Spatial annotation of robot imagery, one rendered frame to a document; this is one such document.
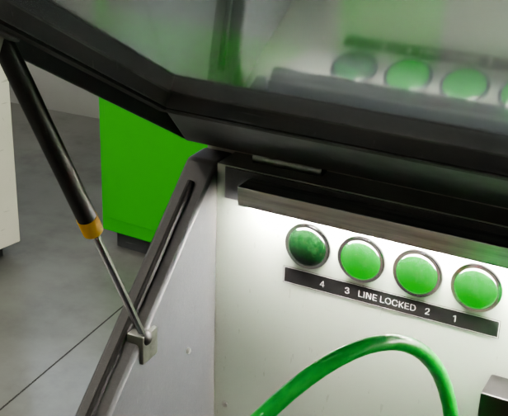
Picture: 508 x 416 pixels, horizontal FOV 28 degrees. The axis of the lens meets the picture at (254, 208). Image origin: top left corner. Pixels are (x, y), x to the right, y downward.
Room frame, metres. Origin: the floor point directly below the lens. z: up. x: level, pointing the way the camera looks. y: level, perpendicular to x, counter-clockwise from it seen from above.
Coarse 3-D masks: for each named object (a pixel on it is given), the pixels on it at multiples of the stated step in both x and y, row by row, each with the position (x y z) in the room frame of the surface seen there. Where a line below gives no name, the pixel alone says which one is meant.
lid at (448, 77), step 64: (0, 0) 0.70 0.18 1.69; (64, 0) 0.66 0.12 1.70; (128, 0) 0.61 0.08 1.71; (192, 0) 0.57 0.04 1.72; (256, 0) 0.53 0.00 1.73; (320, 0) 0.50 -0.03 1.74; (384, 0) 0.48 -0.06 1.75; (448, 0) 0.45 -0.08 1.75; (64, 64) 0.88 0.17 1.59; (128, 64) 0.82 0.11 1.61; (192, 64) 0.74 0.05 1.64; (256, 64) 0.68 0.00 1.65; (320, 64) 0.63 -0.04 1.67; (384, 64) 0.59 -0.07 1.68; (448, 64) 0.55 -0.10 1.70; (192, 128) 0.96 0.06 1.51; (256, 128) 0.84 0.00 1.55; (320, 128) 0.82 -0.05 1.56; (384, 128) 0.78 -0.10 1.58; (448, 128) 0.71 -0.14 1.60; (448, 192) 0.91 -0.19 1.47
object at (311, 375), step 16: (384, 336) 0.73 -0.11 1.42; (400, 336) 0.74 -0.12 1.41; (336, 352) 0.69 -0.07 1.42; (352, 352) 0.70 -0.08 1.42; (368, 352) 0.71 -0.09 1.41; (416, 352) 0.75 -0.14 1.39; (432, 352) 0.77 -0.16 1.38; (304, 368) 0.68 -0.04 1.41; (320, 368) 0.68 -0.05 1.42; (336, 368) 0.69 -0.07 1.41; (432, 368) 0.77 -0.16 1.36; (288, 384) 0.66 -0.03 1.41; (304, 384) 0.67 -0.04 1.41; (448, 384) 0.78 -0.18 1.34; (272, 400) 0.65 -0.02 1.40; (288, 400) 0.65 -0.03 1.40; (448, 400) 0.79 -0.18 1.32
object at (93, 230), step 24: (24, 72) 0.76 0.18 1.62; (24, 96) 0.77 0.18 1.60; (48, 120) 0.78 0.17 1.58; (48, 144) 0.79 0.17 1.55; (72, 168) 0.80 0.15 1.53; (72, 192) 0.81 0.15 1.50; (96, 216) 0.83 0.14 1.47; (96, 240) 0.83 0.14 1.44; (120, 288) 0.86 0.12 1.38; (144, 336) 0.89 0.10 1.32; (144, 360) 0.88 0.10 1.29
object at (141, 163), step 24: (120, 120) 3.69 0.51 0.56; (144, 120) 3.64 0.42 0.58; (120, 144) 3.69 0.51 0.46; (144, 144) 3.64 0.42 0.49; (168, 144) 3.58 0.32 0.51; (192, 144) 3.53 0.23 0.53; (120, 168) 3.70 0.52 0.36; (144, 168) 3.64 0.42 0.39; (168, 168) 3.58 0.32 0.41; (120, 192) 3.70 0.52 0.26; (144, 192) 3.64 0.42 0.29; (168, 192) 3.59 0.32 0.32; (120, 216) 3.70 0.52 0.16; (144, 216) 3.64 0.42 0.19; (120, 240) 3.76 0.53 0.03; (144, 240) 3.65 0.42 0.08
